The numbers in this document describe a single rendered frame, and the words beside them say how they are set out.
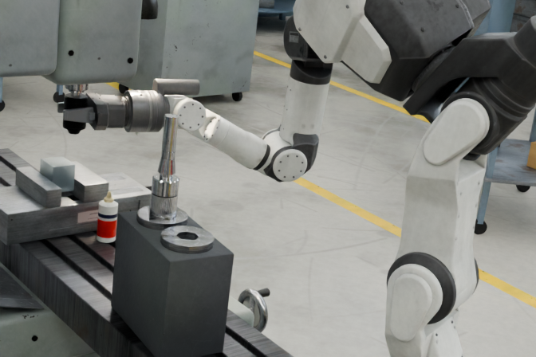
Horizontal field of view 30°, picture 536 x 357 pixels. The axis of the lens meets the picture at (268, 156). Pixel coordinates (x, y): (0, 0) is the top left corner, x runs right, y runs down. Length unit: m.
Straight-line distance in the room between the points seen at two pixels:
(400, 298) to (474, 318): 2.38
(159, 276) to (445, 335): 0.65
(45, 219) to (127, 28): 0.44
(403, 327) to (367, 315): 2.20
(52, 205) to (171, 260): 0.55
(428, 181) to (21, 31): 0.79
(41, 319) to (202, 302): 0.45
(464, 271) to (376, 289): 2.43
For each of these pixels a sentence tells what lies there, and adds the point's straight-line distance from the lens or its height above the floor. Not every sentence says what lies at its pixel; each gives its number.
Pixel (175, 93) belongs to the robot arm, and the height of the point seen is 1.27.
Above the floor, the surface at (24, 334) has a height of 0.84.
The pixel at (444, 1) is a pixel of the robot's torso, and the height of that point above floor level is 1.56.
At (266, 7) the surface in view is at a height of 0.24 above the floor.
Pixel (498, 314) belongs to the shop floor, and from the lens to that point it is 4.40.
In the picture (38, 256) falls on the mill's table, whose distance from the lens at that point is 2.06.
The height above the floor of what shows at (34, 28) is 1.43.
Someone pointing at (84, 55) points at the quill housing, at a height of 1.37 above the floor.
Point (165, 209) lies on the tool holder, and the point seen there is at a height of 1.18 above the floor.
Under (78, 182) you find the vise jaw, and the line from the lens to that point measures 2.16.
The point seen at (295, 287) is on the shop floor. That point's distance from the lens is 4.30.
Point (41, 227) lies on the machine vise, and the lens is 2.12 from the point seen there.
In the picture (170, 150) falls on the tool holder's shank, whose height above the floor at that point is 1.28.
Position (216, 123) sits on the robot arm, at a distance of 2.16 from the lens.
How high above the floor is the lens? 1.81
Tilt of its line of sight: 18 degrees down
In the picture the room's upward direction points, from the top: 7 degrees clockwise
